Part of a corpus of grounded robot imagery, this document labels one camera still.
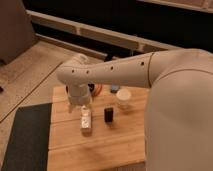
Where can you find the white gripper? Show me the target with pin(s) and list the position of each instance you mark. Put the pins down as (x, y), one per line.
(78, 95)

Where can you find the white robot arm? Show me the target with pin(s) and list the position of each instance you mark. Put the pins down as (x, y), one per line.
(178, 117)

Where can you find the black eraser block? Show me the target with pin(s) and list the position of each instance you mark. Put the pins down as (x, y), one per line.
(108, 114)

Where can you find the white rectangular box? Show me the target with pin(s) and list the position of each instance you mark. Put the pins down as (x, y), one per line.
(86, 118)

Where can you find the orange round object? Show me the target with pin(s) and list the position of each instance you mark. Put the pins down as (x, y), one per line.
(97, 90)

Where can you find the small blue object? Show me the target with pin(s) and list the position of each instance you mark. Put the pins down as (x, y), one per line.
(114, 88)

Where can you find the clear plastic cup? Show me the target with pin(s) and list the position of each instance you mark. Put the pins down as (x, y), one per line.
(123, 97)

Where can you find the dark floor mat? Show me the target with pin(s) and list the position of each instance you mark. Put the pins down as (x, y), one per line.
(27, 149)

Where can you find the brown cabinet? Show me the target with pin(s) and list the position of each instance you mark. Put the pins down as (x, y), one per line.
(16, 32)

